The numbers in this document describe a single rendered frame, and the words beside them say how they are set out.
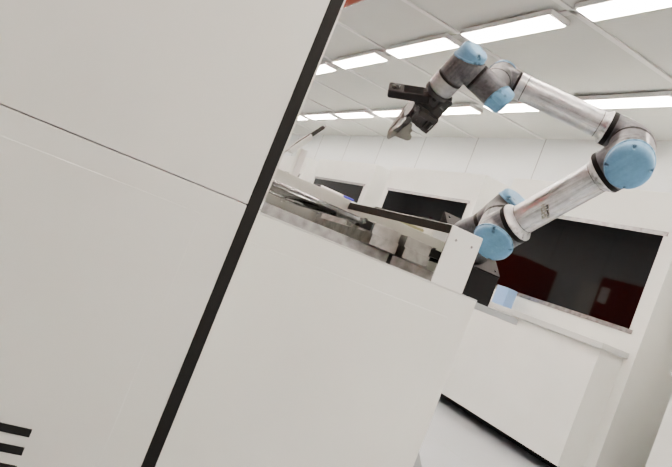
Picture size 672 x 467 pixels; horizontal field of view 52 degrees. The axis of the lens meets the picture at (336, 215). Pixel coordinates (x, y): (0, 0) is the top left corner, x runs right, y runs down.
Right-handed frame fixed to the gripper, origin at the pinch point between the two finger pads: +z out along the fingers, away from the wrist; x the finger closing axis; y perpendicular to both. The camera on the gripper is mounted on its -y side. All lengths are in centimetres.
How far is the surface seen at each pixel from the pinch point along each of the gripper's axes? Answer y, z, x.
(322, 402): 2, 13, -84
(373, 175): 185, 345, 508
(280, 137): -37, -31, -77
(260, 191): -36, -25, -83
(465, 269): 21, -9, -49
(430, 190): 206, 256, 405
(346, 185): 178, 400, 537
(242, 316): -23, 5, -82
